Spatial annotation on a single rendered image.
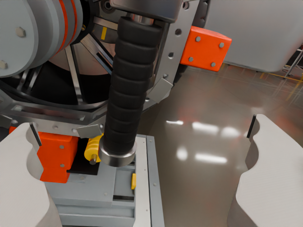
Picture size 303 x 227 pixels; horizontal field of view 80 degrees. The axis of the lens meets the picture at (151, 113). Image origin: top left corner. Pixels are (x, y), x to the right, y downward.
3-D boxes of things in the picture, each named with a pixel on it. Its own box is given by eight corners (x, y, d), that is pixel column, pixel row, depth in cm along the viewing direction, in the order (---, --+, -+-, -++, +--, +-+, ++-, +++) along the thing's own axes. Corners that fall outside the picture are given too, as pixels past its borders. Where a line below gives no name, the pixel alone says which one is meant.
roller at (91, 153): (113, 113, 76) (115, 102, 73) (102, 170, 51) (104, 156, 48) (99, 111, 75) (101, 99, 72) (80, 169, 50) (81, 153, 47)
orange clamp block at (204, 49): (173, 54, 44) (207, 62, 45) (179, 64, 37) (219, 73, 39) (182, 22, 40) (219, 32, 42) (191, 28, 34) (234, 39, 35)
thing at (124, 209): (133, 164, 108) (136, 152, 103) (131, 229, 78) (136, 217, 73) (42, 153, 99) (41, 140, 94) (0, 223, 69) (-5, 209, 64)
